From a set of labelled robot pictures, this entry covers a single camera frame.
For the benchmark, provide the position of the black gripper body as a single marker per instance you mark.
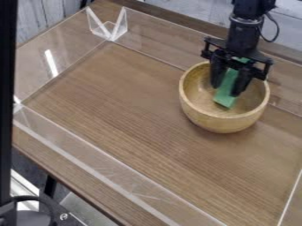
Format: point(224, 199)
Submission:
point(254, 60)

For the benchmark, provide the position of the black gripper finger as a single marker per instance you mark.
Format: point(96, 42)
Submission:
point(241, 81)
point(217, 70)

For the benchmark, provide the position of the green rectangular block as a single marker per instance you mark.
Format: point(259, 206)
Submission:
point(223, 97)

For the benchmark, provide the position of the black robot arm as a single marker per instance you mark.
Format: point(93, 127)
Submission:
point(236, 52)

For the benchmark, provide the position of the wooden bowl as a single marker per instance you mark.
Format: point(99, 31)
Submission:
point(207, 114)

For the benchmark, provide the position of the black table leg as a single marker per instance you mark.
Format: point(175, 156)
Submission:
point(49, 186)

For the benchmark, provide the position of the clear acrylic corner bracket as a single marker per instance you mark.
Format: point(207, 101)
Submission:
point(107, 30)

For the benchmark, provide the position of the clear acrylic tray wall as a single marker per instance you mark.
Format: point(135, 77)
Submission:
point(117, 190)

